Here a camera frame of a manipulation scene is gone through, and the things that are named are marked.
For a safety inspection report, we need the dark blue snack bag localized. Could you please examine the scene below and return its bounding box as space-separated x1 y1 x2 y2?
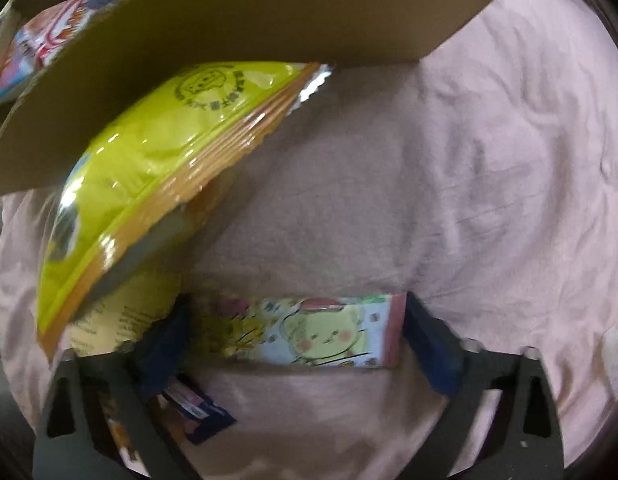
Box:
161 375 237 444

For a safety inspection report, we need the white red round-label snack bag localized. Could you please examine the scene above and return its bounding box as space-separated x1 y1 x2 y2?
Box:
0 0 97 108

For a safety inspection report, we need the yellow chip bag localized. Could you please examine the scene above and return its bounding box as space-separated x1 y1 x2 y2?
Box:
36 61 335 361

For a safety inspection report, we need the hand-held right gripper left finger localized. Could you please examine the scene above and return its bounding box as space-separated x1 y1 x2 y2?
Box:
33 304 200 480

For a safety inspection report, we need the pastel cartoon bear snack bag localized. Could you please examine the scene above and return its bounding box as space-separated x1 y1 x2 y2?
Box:
189 294 407 368

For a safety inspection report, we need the brown cardboard box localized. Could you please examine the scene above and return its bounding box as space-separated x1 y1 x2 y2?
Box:
0 0 524 198

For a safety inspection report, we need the pink blanket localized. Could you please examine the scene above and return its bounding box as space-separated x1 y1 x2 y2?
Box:
0 0 618 480

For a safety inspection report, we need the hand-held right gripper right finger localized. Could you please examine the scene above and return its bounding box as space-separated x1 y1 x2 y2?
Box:
404 291 566 480

